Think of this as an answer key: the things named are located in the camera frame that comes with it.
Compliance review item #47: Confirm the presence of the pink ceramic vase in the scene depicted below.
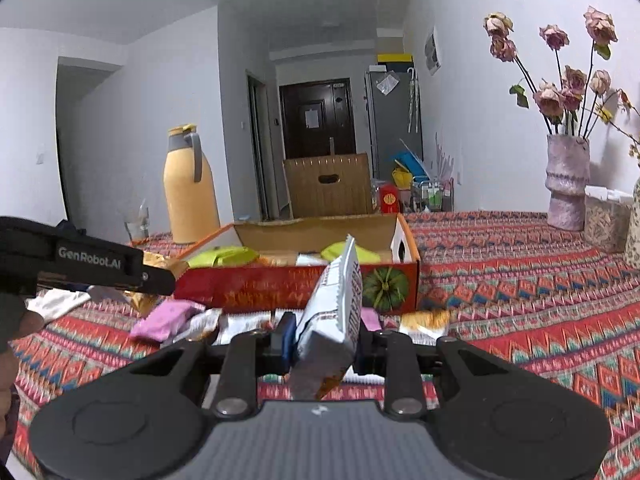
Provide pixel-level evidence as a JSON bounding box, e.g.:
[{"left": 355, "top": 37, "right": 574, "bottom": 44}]
[{"left": 544, "top": 134, "right": 590, "bottom": 232}]

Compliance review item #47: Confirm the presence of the lime green snack packet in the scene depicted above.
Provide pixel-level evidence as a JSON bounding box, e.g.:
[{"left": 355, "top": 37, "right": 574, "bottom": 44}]
[
  {"left": 186, "top": 246, "right": 259, "bottom": 269},
  {"left": 320, "top": 242, "right": 382, "bottom": 264}
]

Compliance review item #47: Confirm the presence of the yellow box atop refrigerator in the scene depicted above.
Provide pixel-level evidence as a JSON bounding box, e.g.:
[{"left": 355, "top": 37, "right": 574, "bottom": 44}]
[{"left": 376, "top": 53, "right": 413, "bottom": 64}]

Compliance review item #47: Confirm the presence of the brown cardboard box with handle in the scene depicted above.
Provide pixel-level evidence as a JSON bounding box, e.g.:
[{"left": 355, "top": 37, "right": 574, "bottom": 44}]
[{"left": 283, "top": 153, "right": 373, "bottom": 218}]

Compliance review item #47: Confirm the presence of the wall electrical panel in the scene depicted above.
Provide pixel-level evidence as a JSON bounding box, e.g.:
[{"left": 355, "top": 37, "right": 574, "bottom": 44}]
[{"left": 424, "top": 28, "right": 442, "bottom": 75}]

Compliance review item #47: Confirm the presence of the patterned red tablecloth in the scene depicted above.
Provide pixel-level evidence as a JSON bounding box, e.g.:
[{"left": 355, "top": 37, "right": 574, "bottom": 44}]
[{"left": 11, "top": 211, "right": 639, "bottom": 479}]

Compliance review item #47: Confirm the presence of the pumpkin seed oat crisp packet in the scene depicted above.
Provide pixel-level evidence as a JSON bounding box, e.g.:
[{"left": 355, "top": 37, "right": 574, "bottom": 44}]
[{"left": 399, "top": 309, "right": 450, "bottom": 346}]

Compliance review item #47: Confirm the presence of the pink snack packet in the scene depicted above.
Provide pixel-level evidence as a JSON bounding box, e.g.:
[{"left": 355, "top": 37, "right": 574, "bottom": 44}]
[{"left": 129, "top": 299, "right": 206, "bottom": 344}]

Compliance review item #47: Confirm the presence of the dark brown entrance door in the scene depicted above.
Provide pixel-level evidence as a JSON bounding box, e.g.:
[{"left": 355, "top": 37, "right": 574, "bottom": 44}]
[{"left": 279, "top": 79, "right": 357, "bottom": 159}]

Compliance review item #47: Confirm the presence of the clear drinking glass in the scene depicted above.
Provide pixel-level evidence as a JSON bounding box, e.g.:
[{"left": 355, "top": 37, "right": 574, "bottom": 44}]
[{"left": 122, "top": 200, "right": 150, "bottom": 243}]

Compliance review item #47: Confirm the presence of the red orange cardboard snack box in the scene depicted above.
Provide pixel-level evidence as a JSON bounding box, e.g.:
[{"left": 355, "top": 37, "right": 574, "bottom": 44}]
[{"left": 174, "top": 214, "right": 420, "bottom": 314}]

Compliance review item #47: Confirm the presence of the red gift box on floor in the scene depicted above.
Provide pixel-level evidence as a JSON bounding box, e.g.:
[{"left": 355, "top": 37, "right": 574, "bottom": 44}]
[{"left": 378, "top": 183, "right": 400, "bottom": 214}]

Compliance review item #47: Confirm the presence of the wire rack with bottles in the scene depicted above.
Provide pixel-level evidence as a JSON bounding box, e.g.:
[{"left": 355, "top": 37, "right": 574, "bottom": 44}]
[{"left": 410, "top": 177, "right": 454, "bottom": 212}]

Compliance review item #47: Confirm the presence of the white orange snack packet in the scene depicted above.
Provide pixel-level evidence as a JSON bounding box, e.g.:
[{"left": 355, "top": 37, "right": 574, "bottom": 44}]
[{"left": 288, "top": 236, "right": 362, "bottom": 401}]

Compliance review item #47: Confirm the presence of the grey refrigerator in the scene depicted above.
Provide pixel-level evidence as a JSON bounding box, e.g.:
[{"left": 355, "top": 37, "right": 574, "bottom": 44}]
[{"left": 364, "top": 67, "right": 423, "bottom": 180}]

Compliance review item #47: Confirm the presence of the person's left hand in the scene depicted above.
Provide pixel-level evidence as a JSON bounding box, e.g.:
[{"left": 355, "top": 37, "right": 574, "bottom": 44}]
[{"left": 1, "top": 292, "right": 44, "bottom": 466}]

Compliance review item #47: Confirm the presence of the dried pink rose bouquet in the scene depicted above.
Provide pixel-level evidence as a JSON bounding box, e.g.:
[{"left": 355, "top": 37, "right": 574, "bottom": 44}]
[{"left": 483, "top": 6, "right": 639, "bottom": 159}]

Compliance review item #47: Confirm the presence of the white cloth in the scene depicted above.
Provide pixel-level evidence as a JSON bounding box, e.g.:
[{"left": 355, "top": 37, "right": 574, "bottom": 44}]
[{"left": 26, "top": 288, "right": 91, "bottom": 324}]

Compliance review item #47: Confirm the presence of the woven tissue box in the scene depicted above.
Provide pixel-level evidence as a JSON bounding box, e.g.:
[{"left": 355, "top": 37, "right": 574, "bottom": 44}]
[{"left": 584, "top": 185, "right": 634, "bottom": 254}]

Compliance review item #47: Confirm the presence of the yellow thermos jug grey handle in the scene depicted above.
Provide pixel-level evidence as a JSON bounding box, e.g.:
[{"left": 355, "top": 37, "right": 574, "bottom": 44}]
[{"left": 163, "top": 124, "right": 220, "bottom": 245}]

